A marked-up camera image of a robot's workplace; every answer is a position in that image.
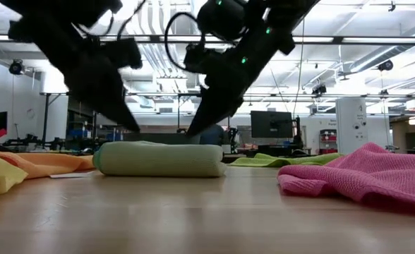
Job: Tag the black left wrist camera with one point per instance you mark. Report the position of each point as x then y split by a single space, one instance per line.
126 53

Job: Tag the black computer monitor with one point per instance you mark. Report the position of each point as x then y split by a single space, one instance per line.
271 124

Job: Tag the orange microfiber towel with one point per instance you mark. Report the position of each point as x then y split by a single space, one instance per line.
52 162

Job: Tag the white cabinet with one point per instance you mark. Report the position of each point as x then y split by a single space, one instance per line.
351 125

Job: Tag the black overhead beam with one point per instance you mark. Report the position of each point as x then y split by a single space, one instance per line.
370 40

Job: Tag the lime green microfiber towel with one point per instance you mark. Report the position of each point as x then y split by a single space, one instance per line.
281 160

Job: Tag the pale mint microfiber towel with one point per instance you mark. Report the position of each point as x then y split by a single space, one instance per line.
158 158

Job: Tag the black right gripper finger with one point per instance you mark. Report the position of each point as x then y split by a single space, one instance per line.
218 109
197 106

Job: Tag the red shelf rack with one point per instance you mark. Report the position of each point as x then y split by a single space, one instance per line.
328 141

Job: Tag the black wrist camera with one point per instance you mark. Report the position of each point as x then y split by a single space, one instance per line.
126 53
197 58

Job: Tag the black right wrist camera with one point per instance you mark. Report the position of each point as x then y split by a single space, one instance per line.
197 58

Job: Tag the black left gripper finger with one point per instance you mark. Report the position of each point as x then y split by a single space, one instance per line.
122 95
94 91

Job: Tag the black aluminium table frame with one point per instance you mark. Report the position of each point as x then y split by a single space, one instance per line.
228 157

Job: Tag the person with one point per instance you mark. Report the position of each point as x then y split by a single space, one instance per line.
212 135

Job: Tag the pink microfiber towel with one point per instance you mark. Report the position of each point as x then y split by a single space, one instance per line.
370 173

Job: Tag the round black ceiling device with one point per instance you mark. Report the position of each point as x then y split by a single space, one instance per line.
17 67
385 65
319 90

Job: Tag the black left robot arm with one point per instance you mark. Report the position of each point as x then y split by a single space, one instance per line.
52 12

